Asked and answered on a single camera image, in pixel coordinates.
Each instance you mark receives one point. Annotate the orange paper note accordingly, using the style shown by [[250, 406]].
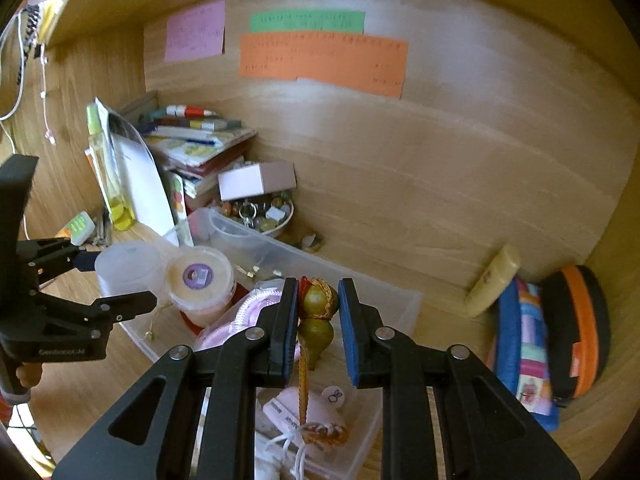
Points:
[[320, 60]]

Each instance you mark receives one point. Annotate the beige tub with clear lid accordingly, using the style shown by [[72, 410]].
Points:
[[200, 305]]

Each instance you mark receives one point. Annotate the green white plastic case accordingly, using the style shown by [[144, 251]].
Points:
[[80, 227]]

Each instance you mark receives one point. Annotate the green paper note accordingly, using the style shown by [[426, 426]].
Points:
[[307, 22]]

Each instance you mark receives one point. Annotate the pink sticky note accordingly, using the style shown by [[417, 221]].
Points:
[[195, 30]]

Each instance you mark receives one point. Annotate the dark metal tools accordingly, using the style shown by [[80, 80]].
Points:
[[104, 230]]

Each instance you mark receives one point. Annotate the black orange zip case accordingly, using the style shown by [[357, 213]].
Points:
[[565, 330]]

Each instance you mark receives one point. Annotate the striped pen case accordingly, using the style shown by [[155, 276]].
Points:
[[192, 110]]

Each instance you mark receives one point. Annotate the clear plastic storage box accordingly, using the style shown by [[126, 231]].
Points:
[[280, 255]]

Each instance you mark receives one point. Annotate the pink item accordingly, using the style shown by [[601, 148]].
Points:
[[240, 315]]

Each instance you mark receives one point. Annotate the blue patchwork pouch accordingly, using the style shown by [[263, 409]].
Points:
[[525, 350]]

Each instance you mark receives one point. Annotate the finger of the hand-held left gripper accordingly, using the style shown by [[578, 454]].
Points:
[[120, 307], [55, 255]]

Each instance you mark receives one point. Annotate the cream tube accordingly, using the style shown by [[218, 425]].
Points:
[[492, 280]]

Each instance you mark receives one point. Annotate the green gourd ornament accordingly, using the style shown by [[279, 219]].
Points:
[[317, 305]]

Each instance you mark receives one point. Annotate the white bowl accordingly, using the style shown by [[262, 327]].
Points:
[[280, 225]]

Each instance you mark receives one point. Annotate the small white cardboard box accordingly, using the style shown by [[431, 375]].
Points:
[[250, 182]]

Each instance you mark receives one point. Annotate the stack of books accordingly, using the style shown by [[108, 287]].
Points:
[[210, 150]]

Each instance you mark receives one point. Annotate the fruit print carton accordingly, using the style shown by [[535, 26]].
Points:
[[177, 195]]

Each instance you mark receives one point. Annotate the white round jar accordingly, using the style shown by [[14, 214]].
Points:
[[130, 270]]

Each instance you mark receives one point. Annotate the yellow green bottle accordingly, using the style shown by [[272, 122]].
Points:
[[112, 180]]

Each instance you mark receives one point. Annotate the orange tube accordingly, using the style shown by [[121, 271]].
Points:
[[91, 160]]

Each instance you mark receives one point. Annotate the red object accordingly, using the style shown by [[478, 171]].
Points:
[[192, 322]]

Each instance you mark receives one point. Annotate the person's left hand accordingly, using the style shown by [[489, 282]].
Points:
[[29, 376]]

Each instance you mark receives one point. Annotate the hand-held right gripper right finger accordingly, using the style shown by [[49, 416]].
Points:
[[352, 330]]

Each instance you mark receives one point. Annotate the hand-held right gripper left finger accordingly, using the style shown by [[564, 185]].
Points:
[[287, 330]]

